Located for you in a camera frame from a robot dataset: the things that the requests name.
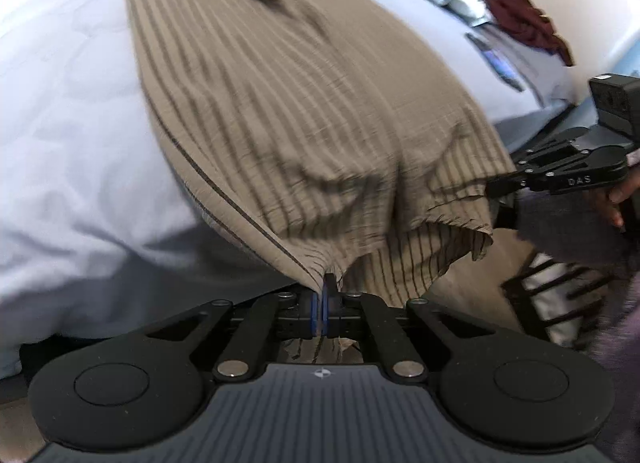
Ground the patterned card on bed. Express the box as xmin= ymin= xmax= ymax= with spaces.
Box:
xmin=465 ymin=33 xmax=524 ymax=92

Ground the tan striped shirt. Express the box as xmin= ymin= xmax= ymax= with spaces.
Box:
xmin=126 ymin=0 xmax=513 ymax=305

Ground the white bed sheet mattress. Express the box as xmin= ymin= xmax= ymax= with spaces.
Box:
xmin=0 ymin=0 xmax=582 ymax=382

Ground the person's right hand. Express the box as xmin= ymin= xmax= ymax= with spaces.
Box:
xmin=585 ymin=162 xmax=639 ymax=229

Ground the dark maroon garment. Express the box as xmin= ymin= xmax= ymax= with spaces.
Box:
xmin=484 ymin=0 xmax=575 ymax=67

